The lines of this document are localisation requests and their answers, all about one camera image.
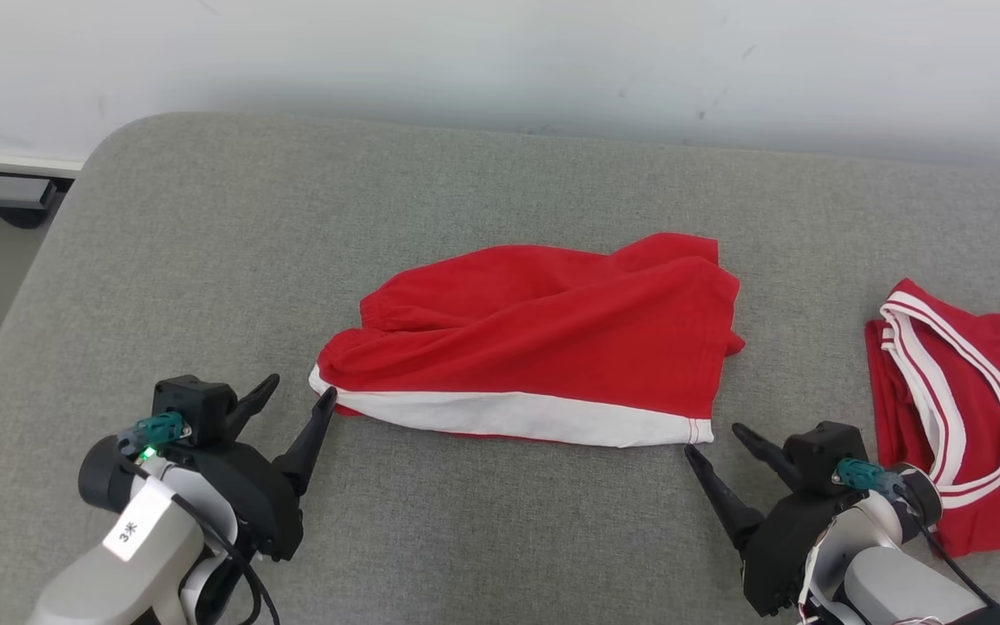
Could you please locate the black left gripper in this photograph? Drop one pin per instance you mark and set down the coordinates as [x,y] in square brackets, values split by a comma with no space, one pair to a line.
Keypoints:
[257,503]

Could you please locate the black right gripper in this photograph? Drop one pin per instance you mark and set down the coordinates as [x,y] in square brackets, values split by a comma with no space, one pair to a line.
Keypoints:
[778,555]

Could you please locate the red white basketball jersey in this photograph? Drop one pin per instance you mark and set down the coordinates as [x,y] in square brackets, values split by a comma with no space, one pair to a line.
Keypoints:
[986,417]

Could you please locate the red white-trimmed shorts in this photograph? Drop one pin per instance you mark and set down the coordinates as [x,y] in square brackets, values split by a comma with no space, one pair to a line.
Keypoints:
[535,338]

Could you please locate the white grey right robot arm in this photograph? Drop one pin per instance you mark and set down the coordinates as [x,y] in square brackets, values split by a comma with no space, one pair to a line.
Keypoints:
[891,590]

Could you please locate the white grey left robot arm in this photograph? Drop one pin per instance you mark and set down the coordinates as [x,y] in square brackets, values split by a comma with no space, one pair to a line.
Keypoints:
[118,582]

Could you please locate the white paper label tag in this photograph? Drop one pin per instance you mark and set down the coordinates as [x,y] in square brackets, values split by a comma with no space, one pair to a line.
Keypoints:
[135,521]

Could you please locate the black caster wheel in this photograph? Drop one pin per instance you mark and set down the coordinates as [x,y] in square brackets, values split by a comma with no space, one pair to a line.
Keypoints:
[23,217]

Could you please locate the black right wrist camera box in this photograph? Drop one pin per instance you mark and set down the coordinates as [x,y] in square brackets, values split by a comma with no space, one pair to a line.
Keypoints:
[821,451]

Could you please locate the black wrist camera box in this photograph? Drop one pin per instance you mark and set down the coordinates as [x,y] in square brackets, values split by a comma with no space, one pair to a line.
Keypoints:
[821,451]
[192,404]

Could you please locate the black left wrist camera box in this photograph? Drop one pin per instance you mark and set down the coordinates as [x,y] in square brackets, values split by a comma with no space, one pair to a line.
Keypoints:
[192,404]

